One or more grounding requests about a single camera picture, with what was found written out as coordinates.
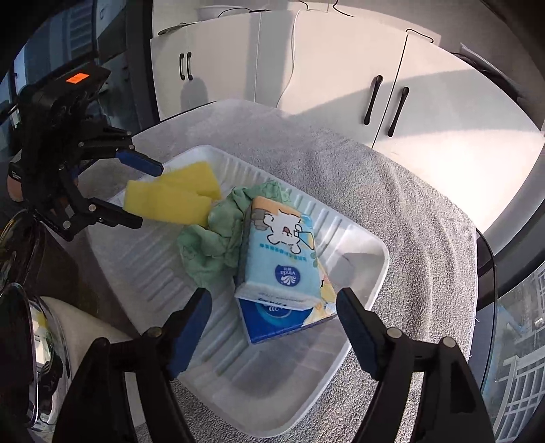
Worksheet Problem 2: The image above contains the large yellow sponge block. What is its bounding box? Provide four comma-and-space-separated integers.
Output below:
124, 180, 213, 226

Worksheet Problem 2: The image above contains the small yellow sponge block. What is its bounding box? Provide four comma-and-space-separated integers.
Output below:
156, 162, 222, 200

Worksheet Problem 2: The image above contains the dark blue tissue pack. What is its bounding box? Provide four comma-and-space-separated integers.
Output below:
235, 271, 340, 345

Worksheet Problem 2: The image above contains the green cloth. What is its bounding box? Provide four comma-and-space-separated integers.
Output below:
176, 180, 291, 290

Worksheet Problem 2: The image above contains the light blue tissue pack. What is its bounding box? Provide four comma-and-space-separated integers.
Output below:
235, 197, 321, 311

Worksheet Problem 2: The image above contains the person's left hand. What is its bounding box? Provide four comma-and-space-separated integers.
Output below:
6, 163, 24, 202

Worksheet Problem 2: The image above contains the grey towel mat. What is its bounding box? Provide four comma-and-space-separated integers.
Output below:
78, 98, 478, 443

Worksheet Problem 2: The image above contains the dark glass cup with straw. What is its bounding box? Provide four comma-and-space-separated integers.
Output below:
1, 210, 46, 294

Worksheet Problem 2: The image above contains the white plastic tray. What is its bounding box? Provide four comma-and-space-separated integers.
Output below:
87, 144, 391, 439

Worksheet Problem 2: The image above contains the white mug with chrome lid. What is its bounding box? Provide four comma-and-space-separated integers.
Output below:
1, 283, 129, 441

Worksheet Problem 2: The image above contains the white lower cabinet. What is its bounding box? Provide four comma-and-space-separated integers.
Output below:
151, 11, 544, 225

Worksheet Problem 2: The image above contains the black power cable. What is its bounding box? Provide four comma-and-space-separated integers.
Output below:
297, 0, 435, 46

